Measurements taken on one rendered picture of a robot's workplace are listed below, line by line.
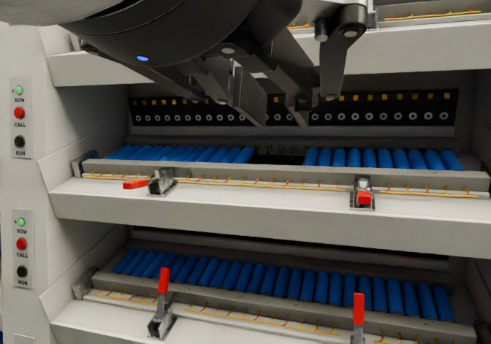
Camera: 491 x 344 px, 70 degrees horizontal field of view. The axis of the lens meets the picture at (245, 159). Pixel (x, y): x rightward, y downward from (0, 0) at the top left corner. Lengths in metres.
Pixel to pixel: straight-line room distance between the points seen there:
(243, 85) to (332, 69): 0.09
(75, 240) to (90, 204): 0.12
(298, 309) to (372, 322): 0.10
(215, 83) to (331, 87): 0.07
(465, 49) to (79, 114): 0.55
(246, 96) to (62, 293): 0.49
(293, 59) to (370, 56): 0.23
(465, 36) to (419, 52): 0.04
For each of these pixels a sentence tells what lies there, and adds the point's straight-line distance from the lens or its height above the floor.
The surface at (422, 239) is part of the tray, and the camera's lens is 0.44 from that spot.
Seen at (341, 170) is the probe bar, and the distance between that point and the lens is 0.46.
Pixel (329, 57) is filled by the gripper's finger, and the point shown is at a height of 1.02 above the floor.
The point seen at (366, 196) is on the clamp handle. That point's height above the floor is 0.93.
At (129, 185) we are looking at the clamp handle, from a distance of 0.44.
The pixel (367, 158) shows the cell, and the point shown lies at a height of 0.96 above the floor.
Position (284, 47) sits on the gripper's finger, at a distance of 0.19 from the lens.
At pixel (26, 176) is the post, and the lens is 0.63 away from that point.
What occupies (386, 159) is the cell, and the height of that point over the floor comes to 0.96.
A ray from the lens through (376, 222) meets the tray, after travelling 0.42.
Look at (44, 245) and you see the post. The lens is 0.62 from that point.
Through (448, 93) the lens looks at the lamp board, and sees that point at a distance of 0.58.
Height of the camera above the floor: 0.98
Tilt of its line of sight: 3 degrees down
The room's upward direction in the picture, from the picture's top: 1 degrees clockwise
